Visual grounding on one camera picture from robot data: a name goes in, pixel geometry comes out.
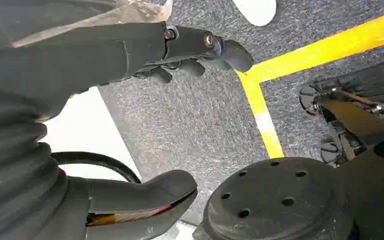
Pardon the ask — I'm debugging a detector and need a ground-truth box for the black cable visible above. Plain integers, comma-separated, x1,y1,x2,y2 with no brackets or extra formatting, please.
50,151,143,184

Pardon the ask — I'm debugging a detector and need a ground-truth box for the black robot leg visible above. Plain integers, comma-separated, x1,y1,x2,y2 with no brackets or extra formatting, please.
191,99,384,240

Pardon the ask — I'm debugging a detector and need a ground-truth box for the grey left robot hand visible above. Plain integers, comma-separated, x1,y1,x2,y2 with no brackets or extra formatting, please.
0,21,255,240

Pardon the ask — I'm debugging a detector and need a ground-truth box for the black robot foot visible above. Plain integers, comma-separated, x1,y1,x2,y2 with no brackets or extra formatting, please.
298,61,384,117

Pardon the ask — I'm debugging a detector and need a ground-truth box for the yellow floor tape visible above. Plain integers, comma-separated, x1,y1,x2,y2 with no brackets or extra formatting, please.
236,7,384,160

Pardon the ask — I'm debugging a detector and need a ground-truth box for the person's white shoe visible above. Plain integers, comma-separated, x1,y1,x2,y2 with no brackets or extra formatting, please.
231,0,278,27

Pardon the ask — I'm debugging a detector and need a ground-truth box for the white desk panel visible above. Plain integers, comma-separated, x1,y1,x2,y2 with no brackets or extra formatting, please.
41,86,198,240

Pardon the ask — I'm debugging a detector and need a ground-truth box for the ribbed grey left arm sleeve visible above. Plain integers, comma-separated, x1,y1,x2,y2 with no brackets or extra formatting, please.
0,91,70,240

